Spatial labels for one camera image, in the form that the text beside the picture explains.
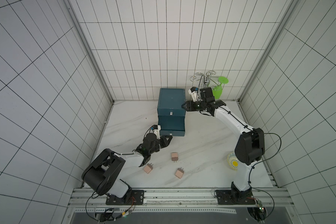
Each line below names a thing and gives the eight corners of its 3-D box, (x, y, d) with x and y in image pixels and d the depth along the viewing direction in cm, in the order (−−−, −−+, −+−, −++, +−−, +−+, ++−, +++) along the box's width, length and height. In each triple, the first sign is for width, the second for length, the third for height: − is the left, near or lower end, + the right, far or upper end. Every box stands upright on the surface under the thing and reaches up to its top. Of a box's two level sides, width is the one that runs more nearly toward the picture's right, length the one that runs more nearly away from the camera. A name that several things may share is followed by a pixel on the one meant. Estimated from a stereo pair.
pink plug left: (143, 170, 84) (143, 169, 82) (149, 162, 88) (149, 161, 85) (148, 174, 83) (148, 173, 81) (154, 166, 86) (154, 165, 84)
